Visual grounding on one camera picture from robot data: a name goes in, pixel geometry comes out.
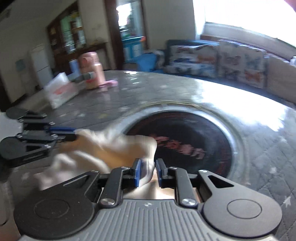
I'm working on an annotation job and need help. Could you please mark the round black cooktop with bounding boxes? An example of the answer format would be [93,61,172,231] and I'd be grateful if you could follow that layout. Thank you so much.
[126,111,233,183]

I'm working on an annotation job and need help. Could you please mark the blue plastic shelf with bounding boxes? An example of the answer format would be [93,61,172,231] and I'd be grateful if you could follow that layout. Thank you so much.
[121,35,148,63]

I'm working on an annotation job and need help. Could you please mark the dark blue sofa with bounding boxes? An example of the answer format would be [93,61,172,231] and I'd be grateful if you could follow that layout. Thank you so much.
[164,39,296,105]

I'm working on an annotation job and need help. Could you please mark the small pink cloth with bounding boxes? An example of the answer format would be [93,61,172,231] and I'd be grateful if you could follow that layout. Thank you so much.
[99,79,119,88]

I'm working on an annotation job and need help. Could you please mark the dark wooden cabinet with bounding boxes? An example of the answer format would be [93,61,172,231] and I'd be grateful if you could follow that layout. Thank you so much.
[47,7,110,73]

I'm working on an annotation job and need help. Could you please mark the bright window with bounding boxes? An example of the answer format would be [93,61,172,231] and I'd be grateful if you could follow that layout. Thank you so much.
[193,0,296,59]

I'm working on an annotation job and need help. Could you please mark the white tissue box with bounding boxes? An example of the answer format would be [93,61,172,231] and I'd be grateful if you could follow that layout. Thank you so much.
[43,72,79,109]

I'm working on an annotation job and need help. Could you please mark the cream garment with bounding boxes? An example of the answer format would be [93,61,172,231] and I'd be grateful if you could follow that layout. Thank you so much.
[33,128,200,201]

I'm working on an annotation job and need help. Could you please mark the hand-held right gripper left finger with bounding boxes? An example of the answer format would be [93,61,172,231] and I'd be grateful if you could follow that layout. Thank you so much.
[62,159,142,208]

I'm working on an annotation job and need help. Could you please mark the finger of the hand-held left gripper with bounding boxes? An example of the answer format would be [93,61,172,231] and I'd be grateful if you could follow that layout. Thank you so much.
[18,111,76,135]
[17,132,78,154]

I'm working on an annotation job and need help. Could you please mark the dark wooden door frame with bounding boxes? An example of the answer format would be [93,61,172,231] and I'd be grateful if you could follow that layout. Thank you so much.
[105,0,151,70]

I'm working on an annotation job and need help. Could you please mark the white refrigerator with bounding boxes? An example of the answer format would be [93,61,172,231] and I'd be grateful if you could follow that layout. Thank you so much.
[29,43,54,90]

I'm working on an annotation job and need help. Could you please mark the butterfly print cushion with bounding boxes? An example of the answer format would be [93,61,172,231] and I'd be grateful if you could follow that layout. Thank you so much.
[217,40,269,90]
[168,44,219,78]

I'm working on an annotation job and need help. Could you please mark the plain white cushion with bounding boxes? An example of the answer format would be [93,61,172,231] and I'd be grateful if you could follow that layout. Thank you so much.
[266,54,296,104]

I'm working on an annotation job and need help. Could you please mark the blue chair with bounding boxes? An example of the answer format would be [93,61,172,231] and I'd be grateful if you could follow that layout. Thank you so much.
[136,49,166,73]

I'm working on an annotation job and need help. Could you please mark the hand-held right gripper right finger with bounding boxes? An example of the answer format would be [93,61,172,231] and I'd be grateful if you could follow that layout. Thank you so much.
[155,158,235,208]

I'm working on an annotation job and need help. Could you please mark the pink cartoon water bottle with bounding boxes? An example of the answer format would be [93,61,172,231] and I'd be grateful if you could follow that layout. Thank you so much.
[78,52,104,90]

